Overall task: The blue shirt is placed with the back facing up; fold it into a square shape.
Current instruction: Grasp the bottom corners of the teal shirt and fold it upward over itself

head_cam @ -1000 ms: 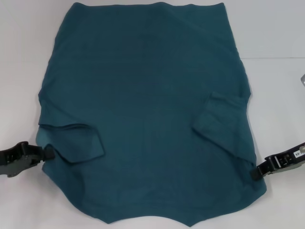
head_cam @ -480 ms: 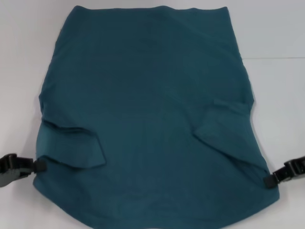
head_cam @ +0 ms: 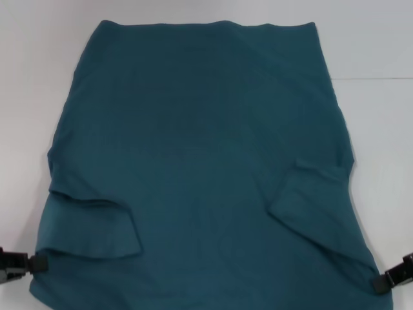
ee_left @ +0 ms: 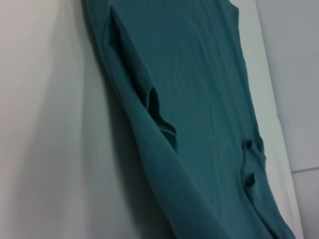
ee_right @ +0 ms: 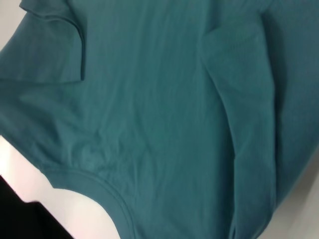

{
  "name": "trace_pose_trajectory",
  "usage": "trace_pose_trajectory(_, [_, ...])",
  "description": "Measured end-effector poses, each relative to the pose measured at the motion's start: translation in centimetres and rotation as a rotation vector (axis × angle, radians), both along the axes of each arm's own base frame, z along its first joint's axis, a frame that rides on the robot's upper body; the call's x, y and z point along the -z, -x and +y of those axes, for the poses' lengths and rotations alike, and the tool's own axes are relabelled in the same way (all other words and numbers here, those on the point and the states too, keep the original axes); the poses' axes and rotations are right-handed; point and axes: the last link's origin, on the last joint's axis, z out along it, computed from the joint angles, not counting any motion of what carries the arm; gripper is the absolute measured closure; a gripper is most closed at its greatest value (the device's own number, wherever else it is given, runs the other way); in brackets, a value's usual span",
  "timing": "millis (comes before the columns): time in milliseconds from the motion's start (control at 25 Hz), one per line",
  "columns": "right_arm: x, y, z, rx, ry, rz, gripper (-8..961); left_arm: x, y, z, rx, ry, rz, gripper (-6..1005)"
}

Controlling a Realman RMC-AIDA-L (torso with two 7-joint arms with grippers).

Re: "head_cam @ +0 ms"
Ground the teal blue t-shirt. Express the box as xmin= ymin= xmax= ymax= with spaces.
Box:
xmin=28 ymin=19 xmax=393 ymax=310

